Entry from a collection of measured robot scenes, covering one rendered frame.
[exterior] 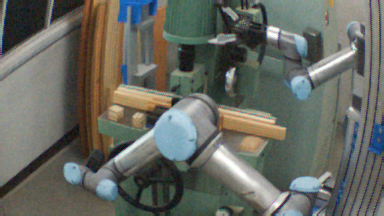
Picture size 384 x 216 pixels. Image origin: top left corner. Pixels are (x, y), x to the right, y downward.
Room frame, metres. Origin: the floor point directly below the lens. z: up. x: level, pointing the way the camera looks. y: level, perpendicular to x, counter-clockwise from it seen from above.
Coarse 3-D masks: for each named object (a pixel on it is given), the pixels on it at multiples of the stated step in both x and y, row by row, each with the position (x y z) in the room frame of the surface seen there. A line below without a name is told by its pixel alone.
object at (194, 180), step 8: (256, 112) 2.88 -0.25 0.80; (112, 144) 2.50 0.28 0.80; (144, 168) 2.43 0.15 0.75; (160, 176) 2.41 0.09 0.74; (184, 176) 2.38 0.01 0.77; (192, 176) 2.37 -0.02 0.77; (200, 176) 2.36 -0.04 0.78; (208, 176) 2.35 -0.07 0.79; (184, 184) 2.38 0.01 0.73; (192, 184) 2.37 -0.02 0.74; (200, 184) 2.36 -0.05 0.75; (208, 184) 2.35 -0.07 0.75; (216, 184) 2.34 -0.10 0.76; (208, 192) 2.35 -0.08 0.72; (216, 192) 2.34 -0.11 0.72
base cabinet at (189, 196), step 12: (132, 180) 2.45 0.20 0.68; (132, 192) 2.45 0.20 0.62; (144, 192) 2.44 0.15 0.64; (192, 192) 2.37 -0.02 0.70; (228, 192) 2.42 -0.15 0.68; (120, 204) 2.47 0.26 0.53; (180, 204) 2.39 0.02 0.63; (192, 204) 2.37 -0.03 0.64; (204, 204) 2.35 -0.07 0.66; (216, 204) 2.34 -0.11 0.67; (228, 204) 2.45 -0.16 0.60; (240, 204) 2.62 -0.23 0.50
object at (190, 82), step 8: (200, 64) 2.63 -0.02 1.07; (176, 72) 2.54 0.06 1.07; (192, 72) 2.55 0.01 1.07; (200, 72) 2.59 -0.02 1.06; (176, 80) 2.52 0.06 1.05; (184, 80) 2.51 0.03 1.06; (192, 80) 2.52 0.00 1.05; (200, 80) 2.60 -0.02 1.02; (184, 88) 2.51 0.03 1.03; (192, 88) 2.52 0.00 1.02
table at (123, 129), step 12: (108, 108) 2.59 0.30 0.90; (132, 108) 2.61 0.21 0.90; (108, 120) 2.49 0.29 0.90; (120, 120) 2.50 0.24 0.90; (132, 120) 2.51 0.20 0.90; (108, 132) 2.48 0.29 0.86; (120, 132) 2.47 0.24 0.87; (132, 132) 2.45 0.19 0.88; (228, 132) 2.47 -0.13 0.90; (240, 132) 2.48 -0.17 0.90; (228, 144) 2.38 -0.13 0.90; (264, 144) 2.39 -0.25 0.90; (240, 156) 2.32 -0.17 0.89; (252, 156) 2.30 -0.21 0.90; (264, 156) 2.40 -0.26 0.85; (180, 168) 2.29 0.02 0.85
